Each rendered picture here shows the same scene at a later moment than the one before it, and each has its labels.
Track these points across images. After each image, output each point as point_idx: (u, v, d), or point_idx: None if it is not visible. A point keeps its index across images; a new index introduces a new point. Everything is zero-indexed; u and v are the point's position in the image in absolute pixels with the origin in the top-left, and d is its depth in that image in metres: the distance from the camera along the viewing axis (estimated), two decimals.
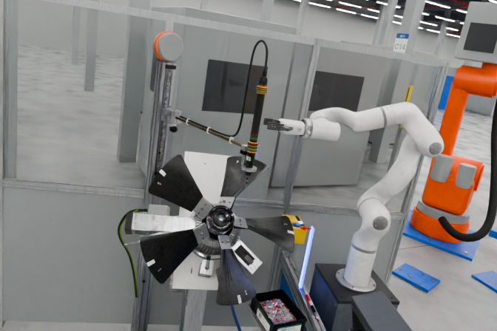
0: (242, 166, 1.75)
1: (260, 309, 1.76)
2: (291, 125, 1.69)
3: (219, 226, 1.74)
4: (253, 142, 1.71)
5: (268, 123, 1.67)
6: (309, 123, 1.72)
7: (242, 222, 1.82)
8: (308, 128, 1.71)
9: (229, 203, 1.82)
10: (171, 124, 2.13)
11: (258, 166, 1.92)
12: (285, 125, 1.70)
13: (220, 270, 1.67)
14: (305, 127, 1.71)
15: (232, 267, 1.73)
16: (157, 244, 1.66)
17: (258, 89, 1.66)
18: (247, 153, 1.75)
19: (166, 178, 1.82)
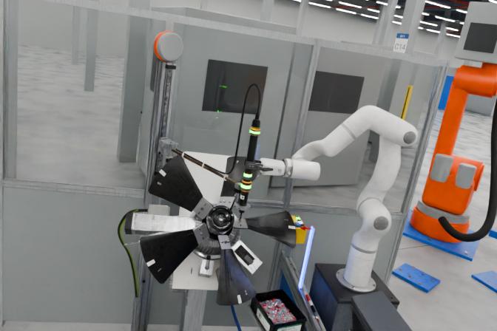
0: (236, 204, 1.80)
1: (260, 309, 1.76)
2: (271, 166, 1.72)
3: (219, 226, 1.74)
4: (246, 182, 1.76)
5: (246, 162, 1.72)
6: (289, 163, 1.75)
7: (242, 223, 1.82)
8: (288, 168, 1.75)
9: (229, 203, 1.82)
10: (168, 157, 2.18)
11: None
12: (265, 166, 1.73)
13: (220, 270, 1.67)
14: (285, 168, 1.75)
15: (232, 267, 1.73)
16: (157, 244, 1.66)
17: (251, 131, 1.70)
18: (240, 191, 1.80)
19: (166, 178, 1.82)
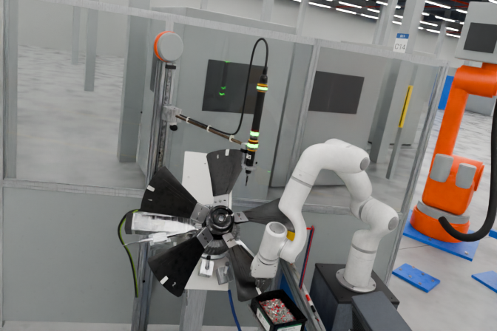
0: (242, 164, 1.75)
1: (260, 309, 1.76)
2: (276, 272, 1.66)
3: (214, 221, 1.74)
4: (253, 140, 1.71)
5: (260, 287, 1.71)
6: (276, 261, 1.60)
7: (231, 242, 1.78)
8: None
9: (239, 219, 1.80)
10: (171, 123, 2.13)
11: (289, 224, 1.83)
12: None
13: (177, 244, 1.67)
14: None
15: (188, 256, 1.70)
16: (167, 182, 1.78)
17: (259, 86, 1.65)
18: (247, 151, 1.75)
19: (224, 157, 1.93)
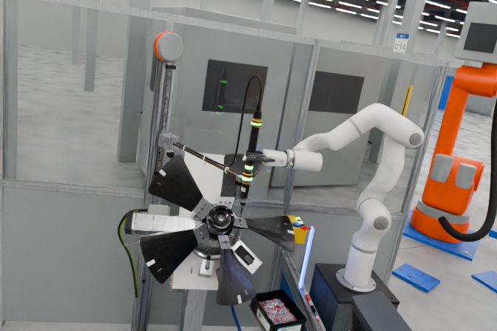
0: (237, 196, 1.79)
1: (260, 309, 1.76)
2: (274, 157, 1.71)
3: (213, 219, 1.74)
4: (248, 173, 1.75)
5: (248, 154, 1.71)
6: (291, 154, 1.74)
7: (225, 244, 1.77)
8: (291, 159, 1.74)
9: (239, 224, 1.79)
10: (168, 150, 2.17)
11: (288, 242, 1.80)
12: (267, 157, 1.72)
13: (171, 232, 1.69)
14: (287, 159, 1.74)
15: (180, 247, 1.71)
16: (179, 171, 1.81)
17: (253, 123, 1.69)
18: (242, 184, 1.79)
19: (240, 162, 1.94)
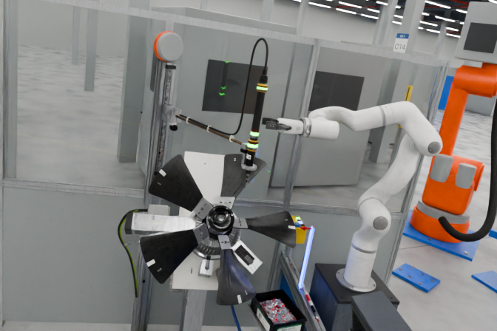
0: (242, 165, 1.75)
1: (260, 309, 1.76)
2: (290, 124, 1.68)
3: (213, 219, 1.74)
4: (253, 140, 1.71)
5: (267, 122, 1.67)
6: (308, 122, 1.71)
7: (225, 244, 1.77)
8: (307, 127, 1.71)
9: (239, 225, 1.79)
10: (171, 123, 2.13)
11: (289, 238, 1.79)
12: (283, 125, 1.70)
13: (171, 232, 1.69)
14: (303, 126, 1.71)
15: (180, 247, 1.71)
16: (179, 171, 1.81)
17: (259, 86, 1.65)
18: (247, 151, 1.75)
19: (240, 162, 1.94)
